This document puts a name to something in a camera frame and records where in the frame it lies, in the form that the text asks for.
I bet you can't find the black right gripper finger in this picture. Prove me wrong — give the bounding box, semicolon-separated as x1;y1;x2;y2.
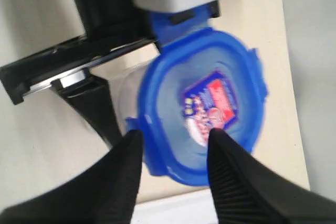
52;76;122;148
1;130;143;223
207;129;335;223

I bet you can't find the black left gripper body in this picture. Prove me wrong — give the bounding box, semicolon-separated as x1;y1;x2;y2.
1;0;219;105

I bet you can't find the clear plastic container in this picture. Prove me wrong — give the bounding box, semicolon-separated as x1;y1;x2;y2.
117;68;146;133

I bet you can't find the blue plastic lid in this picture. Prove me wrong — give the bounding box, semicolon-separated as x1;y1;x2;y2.
131;15;267;186

